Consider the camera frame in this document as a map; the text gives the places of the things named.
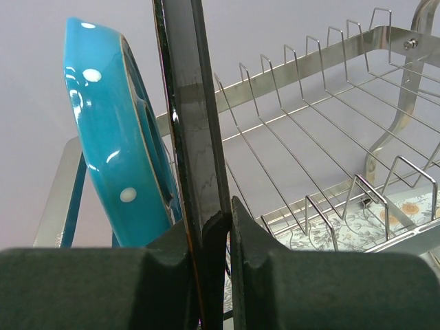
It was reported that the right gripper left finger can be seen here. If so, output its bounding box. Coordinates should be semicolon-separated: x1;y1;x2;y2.
1;223;223;329

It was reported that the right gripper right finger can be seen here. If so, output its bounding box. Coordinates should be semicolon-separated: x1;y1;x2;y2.
230;197;439;329

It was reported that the blue dotted plate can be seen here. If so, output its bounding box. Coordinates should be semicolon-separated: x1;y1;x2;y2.
63;17;182;248

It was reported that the steel dish rack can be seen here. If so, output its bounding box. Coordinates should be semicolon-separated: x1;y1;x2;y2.
34;1;439;255

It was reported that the black square plate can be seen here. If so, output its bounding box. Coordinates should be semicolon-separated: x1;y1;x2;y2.
153;1;231;329

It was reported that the floral table mat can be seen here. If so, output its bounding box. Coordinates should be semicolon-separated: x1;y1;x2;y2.
219;190;440;330

